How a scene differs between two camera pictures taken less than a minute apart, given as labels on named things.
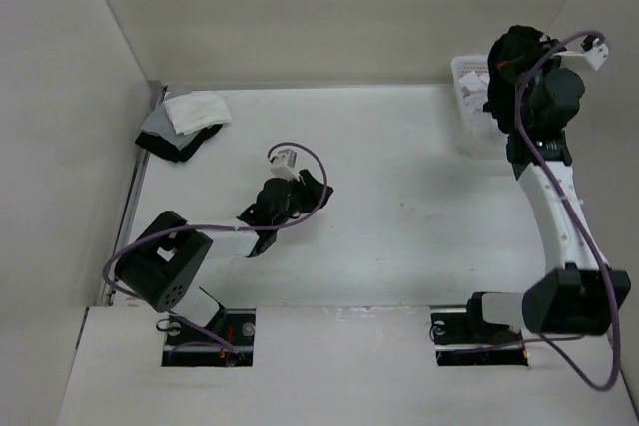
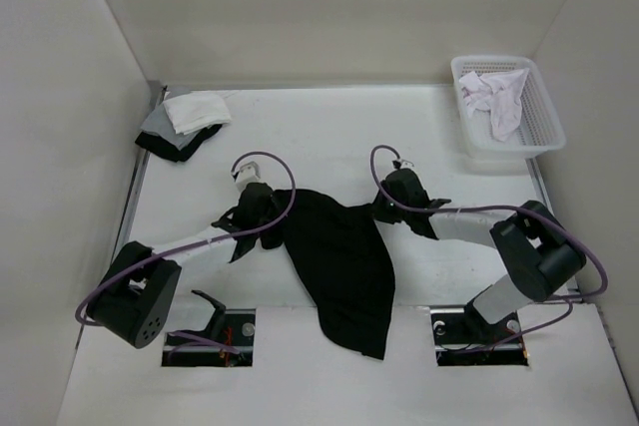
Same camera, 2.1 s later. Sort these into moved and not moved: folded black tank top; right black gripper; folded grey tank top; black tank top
Moved: right black gripper; black tank top
Not moved: folded black tank top; folded grey tank top
